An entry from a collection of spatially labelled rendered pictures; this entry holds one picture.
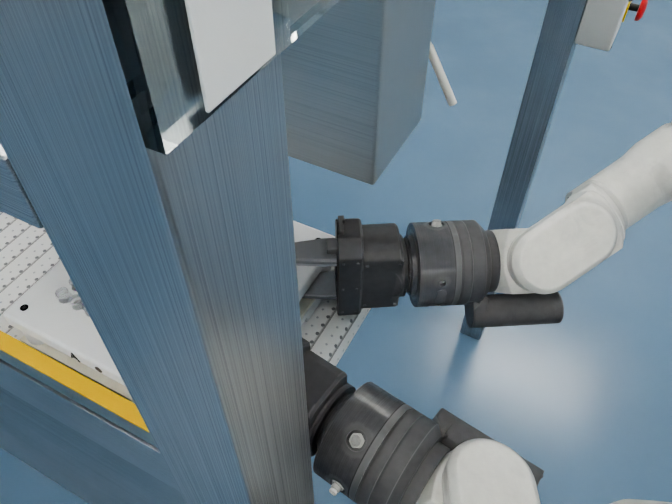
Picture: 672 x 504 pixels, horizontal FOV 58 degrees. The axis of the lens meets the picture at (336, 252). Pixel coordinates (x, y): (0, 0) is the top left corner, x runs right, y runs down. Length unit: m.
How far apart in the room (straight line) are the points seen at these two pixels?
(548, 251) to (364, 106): 0.25
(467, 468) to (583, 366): 1.39
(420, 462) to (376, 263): 0.20
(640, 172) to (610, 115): 2.06
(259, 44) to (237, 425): 0.16
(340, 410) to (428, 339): 1.29
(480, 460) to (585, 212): 0.27
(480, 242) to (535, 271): 0.06
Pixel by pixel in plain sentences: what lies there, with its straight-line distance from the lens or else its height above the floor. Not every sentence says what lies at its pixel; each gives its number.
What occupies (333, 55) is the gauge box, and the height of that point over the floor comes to 1.23.
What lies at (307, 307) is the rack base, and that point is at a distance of 0.66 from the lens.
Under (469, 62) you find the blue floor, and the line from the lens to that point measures 2.91.
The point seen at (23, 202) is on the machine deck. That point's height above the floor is 1.33.
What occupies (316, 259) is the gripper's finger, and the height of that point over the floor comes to 1.01.
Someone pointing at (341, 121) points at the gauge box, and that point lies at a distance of 0.49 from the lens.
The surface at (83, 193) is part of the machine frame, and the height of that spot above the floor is 1.35.
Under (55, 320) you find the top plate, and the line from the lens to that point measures 0.65.
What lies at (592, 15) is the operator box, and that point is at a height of 0.97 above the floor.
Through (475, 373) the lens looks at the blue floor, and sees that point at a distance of 1.74.
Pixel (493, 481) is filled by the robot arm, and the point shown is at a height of 1.04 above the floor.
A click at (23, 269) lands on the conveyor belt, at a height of 0.91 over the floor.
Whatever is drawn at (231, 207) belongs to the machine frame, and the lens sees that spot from 0.19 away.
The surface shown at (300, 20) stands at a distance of 0.18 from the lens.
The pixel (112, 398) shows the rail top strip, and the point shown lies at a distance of 0.62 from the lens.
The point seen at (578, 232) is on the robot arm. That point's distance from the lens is 0.63.
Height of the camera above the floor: 1.46
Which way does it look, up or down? 48 degrees down
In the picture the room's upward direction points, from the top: straight up
